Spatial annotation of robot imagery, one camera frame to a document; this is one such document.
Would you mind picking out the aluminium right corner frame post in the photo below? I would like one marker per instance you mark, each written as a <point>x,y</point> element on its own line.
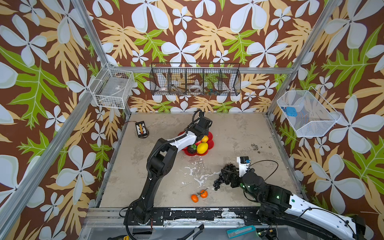
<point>309,43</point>

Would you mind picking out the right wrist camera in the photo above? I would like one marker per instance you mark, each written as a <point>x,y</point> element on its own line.
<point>244,163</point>

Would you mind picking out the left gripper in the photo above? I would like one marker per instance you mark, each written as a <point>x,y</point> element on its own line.
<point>207,131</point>

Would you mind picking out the teal box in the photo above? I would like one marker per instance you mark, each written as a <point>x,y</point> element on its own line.
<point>243,233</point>

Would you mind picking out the orange mandarin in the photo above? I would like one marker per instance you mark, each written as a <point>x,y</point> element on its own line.
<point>204,194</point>
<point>194,198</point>

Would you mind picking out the small orange-yellow fruit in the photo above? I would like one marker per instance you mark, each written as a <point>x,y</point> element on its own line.
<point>205,139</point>

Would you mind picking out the white mesh basket right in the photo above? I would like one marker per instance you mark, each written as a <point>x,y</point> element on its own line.
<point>316,116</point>

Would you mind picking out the aluminium corner frame post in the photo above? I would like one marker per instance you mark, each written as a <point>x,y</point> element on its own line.
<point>100,53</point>
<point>309,43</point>

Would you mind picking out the black charger board with connectors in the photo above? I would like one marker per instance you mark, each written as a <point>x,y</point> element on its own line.
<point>142,130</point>

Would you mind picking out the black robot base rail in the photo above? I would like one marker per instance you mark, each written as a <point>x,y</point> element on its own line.
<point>161,216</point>

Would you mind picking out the black fake grape bunch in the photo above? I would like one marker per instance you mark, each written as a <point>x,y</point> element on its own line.
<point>218,182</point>

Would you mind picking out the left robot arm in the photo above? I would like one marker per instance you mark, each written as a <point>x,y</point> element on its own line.
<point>160,162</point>

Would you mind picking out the blue object in basket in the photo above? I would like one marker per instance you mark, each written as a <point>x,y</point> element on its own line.
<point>291,112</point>

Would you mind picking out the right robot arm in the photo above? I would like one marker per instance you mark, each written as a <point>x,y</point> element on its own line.
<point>279,206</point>

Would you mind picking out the white wire basket left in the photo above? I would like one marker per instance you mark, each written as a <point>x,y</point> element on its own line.
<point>112,87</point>

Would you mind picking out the red flower-shaped fruit bowl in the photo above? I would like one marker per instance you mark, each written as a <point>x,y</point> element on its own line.
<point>210,143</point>

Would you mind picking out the yellow fake lemon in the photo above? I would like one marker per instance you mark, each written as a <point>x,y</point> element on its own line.
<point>202,148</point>

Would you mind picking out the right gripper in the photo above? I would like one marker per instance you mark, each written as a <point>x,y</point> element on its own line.
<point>231,175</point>

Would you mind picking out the black wire basket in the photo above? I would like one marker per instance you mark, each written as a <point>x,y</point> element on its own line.
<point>212,79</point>

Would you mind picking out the dark purple passion fruit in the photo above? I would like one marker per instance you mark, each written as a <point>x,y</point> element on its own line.
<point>192,149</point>

